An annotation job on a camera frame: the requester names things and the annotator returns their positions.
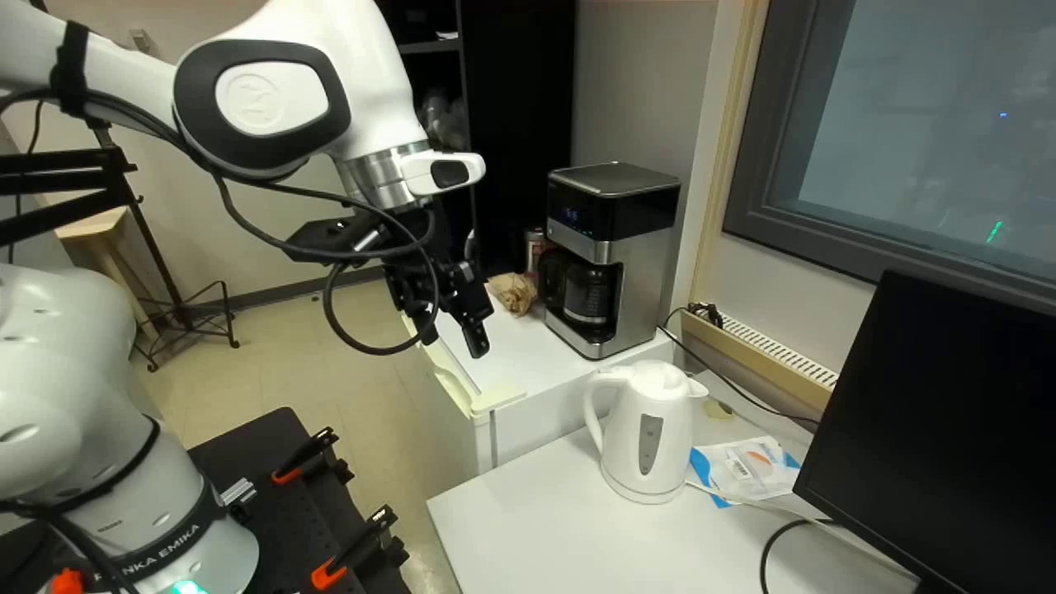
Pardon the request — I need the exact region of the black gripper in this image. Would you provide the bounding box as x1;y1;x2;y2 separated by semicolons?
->
382;212;491;360

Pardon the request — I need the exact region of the black silver coffeemaker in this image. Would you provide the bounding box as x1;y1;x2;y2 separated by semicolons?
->
539;162;681;360

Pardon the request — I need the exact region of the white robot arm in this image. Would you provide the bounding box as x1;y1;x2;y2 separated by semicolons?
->
0;0;484;594

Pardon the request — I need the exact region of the brown crumpled paper ball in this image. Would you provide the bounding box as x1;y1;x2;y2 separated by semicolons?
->
488;274;539;316

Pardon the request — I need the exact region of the white mini fridge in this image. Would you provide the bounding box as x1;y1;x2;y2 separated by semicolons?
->
427;306;674;474

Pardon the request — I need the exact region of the black orange clamp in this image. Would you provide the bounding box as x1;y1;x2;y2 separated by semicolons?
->
310;505;397;594
272;425;338;487

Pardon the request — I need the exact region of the white electric kettle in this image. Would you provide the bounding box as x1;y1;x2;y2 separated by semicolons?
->
580;360;711;503

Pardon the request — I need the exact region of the black shelving unit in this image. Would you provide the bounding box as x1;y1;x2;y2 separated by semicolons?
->
375;0;579;274

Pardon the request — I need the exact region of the white blue plastic packet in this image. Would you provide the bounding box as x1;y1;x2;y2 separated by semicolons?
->
691;436;800;507

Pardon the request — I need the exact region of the wooden stool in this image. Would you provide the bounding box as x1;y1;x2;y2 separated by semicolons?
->
57;208;157;339

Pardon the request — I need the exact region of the black tripod stand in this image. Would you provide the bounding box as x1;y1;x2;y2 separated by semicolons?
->
0;121;236;371

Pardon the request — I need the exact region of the dark framed window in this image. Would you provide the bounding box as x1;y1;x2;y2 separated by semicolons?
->
722;0;1056;313

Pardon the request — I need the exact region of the black computer monitor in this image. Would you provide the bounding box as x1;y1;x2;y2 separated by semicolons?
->
796;271;1056;594

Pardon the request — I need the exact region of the black power cable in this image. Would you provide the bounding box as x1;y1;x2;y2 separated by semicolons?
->
658;300;823;436

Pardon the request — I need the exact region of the black monitor cable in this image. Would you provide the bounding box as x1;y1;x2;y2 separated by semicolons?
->
757;516;828;594

